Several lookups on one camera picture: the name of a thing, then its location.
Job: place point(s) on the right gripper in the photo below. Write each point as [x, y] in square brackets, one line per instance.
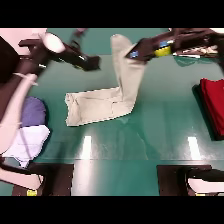
[143, 50]

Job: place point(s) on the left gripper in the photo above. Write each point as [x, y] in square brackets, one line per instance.
[89, 62]

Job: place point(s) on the beige trousers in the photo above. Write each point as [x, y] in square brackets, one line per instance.
[110, 103]

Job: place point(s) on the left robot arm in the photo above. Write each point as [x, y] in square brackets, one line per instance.
[13, 93]

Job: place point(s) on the purple garment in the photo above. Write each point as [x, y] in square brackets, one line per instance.
[33, 111]

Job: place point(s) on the black garment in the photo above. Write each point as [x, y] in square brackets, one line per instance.
[200, 106]

